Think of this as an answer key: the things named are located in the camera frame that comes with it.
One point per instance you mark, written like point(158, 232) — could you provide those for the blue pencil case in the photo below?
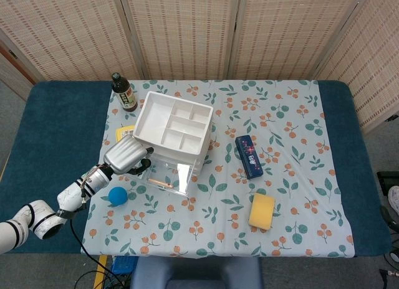
point(249, 158)

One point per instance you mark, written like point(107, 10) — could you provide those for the blue chair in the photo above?
point(193, 270)

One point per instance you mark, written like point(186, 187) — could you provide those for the dark bottle with white label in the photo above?
point(126, 96)

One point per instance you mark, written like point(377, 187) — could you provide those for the white shoe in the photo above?
point(394, 198)

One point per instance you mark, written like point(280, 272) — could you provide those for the clear plastic drawer with pen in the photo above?
point(168, 173)

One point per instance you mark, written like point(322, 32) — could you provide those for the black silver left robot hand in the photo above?
point(124, 155)

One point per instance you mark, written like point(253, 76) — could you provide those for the woven bamboo folding screen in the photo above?
point(187, 33)

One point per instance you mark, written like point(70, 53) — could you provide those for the teal table cover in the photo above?
point(56, 130)

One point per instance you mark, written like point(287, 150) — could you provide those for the yellow lid green container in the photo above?
point(123, 131)

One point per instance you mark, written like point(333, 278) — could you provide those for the blue plastic crate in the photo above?
point(124, 265)

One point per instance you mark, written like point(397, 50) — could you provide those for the floral print tablecloth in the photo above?
point(218, 214)

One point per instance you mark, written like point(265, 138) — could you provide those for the yellow sponge green base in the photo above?
point(262, 211)

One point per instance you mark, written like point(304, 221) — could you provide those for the blue foam ball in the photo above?
point(118, 196)

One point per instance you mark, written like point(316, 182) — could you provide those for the white drawer organizer box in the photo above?
point(156, 117)

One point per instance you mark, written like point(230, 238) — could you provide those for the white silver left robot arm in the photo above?
point(71, 195)

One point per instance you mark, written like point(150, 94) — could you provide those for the wooden pen red white tip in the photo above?
point(160, 183)

